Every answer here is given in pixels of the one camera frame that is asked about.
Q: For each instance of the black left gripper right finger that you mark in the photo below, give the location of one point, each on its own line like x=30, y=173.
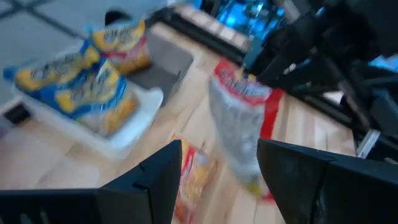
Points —
x=326, y=193

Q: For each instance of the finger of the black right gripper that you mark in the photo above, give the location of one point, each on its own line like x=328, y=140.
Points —
x=286, y=71

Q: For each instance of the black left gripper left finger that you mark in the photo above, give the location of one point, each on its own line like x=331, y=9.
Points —
x=124, y=205

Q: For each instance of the red Maruchan ramen pack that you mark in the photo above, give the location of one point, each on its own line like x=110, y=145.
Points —
x=236, y=124
x=196, y=174

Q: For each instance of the blue Maruchan ramen pack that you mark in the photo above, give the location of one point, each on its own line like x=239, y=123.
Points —
x=93, y=99
x=53, y=73

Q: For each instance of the light-blue Maruchan ramen pack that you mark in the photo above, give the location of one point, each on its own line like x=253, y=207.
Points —
x=124, y=46

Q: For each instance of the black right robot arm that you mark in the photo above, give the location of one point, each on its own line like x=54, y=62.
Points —
x=385, y=109

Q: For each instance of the black hazard-striped floor mat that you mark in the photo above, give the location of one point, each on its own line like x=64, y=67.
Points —
x=224, y=31

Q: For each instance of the white plastic bin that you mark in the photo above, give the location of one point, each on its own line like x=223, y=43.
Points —
x=136, y=124

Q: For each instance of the dark grey plastic bin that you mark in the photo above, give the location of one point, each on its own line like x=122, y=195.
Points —
x=168, y=68

